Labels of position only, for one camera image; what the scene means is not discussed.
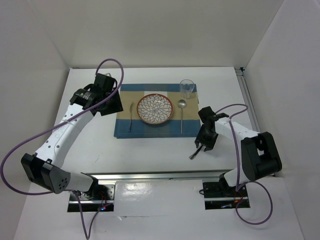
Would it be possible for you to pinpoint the silver fork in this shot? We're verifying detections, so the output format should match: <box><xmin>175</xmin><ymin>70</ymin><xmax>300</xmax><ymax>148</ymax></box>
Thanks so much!
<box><xmin>128</xmin><ymin>102</ymin><xmax>134</xmax><ymax>132</ymax></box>

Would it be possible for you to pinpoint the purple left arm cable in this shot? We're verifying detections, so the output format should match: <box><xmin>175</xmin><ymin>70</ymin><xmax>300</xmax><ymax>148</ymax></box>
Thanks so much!
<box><xmin>0</xmin><ymin>58</ymin><xmax>125</xmax><ymax>240</ymax></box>

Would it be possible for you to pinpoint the silver table knife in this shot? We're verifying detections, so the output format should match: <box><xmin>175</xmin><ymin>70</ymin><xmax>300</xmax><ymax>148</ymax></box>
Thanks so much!
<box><xmin>189</xmin><ymin>146</ymin><xmax>202</xmax><ymax>160</ymax></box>

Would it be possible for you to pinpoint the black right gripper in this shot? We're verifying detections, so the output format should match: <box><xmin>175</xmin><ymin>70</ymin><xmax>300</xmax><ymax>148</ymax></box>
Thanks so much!
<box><xmin>194</xmin><ymin>124</ymin><xmax>219</xmax><ymax>152</ymax></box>

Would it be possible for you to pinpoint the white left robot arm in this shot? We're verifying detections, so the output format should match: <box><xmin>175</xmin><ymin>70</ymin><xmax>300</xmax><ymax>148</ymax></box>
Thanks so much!
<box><xmin>21</xmin><ymin>73</ymin><xmax>123</xmax><ymax>200</ymax></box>

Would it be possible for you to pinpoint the front aluminium rail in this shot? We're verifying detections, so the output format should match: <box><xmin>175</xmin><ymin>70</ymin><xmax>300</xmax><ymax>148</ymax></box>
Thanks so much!
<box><xmin>87</xmin><ymin>169</ymin><xmax>229</xmax><ymax>181</ymax></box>

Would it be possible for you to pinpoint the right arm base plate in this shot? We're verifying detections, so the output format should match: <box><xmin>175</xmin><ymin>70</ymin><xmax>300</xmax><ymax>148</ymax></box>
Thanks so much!
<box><xmin>199</xmin><ymin>181</ymin><xmax>251</xmax><ymax>210</ymax></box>

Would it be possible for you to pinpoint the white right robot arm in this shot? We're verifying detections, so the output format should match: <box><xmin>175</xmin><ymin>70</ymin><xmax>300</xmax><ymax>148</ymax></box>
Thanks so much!
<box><xmin>194</xmin><ymin>106</ymin><xmax>283</xmax><ymax>196</ymax></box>

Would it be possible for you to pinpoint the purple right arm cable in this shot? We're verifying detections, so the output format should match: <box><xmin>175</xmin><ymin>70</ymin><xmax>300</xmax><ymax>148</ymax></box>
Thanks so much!
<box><xmin>216</xmin><ymin>103</ymin><xmax>274</xmax><ymax>226</ymax></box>

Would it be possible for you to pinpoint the silver spoon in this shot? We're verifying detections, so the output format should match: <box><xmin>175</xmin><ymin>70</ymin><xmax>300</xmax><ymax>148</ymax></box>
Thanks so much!
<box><xmin>177</xmin><ymin>99</ymin><xmax>187</xmax><ymax>134</ymax></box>

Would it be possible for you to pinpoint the clear drinking glass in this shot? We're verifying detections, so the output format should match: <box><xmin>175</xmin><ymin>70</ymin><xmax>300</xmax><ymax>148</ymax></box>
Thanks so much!
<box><xmin>179</xmin><ymin>79</ymin><xmax>195</xmax><ymax>99</ymax></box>

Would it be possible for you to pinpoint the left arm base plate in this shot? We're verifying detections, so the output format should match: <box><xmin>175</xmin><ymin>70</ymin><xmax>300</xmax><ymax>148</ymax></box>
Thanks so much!
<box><xmin>67</xmin><ymin>181</ymin><xmax>116</xmax><ymax>213</ymax></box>

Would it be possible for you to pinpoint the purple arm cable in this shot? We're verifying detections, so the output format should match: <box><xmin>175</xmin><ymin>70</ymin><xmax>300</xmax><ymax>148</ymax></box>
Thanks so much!
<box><xmin>0</xmin><ymin>58</ymin><xmax>125</xmax><ymax>240</ymax></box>
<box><xmin>216</xmin><ymin>103</ymin><xmax>274</xmax><ymax>226</ymax></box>

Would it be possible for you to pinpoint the aluminium rail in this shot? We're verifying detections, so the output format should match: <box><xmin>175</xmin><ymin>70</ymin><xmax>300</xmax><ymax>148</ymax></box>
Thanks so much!
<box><xmin>87</xmin><ymin>169</ymin><xmax>229</xmax><ymax>181</ymax></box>
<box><xmin>234</xmin><ymin>67</ymin><xmax>261</xmax><ymax>132</ymax></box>

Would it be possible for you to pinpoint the right side aluminium rail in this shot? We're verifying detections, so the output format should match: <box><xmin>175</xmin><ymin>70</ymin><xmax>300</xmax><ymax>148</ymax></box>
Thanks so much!
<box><xmin>234</xmin><ymin>67</ymin><xmax>261</xmax><ymax>132</ymax></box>

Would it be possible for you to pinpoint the blue beige checked placemat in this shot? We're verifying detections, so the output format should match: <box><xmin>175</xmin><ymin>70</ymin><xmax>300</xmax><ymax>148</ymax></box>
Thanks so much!
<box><xmin>113</xmin><ymin>83</ymin><xmax>201</xmax><ymax>139</ymax></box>

